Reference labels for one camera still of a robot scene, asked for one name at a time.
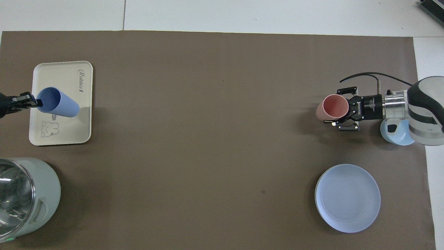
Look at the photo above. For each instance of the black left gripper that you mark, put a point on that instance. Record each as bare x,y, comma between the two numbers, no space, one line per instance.
4,104

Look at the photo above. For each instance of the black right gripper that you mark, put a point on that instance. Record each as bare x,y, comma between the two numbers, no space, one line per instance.
367,107

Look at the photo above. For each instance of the pink cup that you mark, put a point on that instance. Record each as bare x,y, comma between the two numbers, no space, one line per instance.
334,106

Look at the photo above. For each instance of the blue ribbed cup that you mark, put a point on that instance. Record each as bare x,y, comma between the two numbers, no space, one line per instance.
59,102

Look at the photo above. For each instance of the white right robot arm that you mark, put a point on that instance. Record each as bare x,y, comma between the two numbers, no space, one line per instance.
426,107

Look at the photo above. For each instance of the cream tray with rabbit print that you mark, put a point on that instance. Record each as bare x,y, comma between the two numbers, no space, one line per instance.
69,132

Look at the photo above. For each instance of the light blue bowl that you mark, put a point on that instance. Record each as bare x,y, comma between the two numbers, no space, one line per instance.
402,137

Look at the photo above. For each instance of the light blue plate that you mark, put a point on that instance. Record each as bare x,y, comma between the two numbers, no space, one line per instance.
347,198

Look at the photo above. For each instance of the pale green electric pot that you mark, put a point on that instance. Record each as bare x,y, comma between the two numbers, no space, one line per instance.
47,187

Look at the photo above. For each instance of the glass pot lid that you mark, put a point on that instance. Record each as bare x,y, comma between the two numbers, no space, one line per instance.
15,194

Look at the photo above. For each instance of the grey ribbed device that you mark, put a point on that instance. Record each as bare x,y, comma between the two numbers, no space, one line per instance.
433,8

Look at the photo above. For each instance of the brown paper table mat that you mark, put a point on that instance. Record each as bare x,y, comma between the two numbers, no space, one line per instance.
208,139

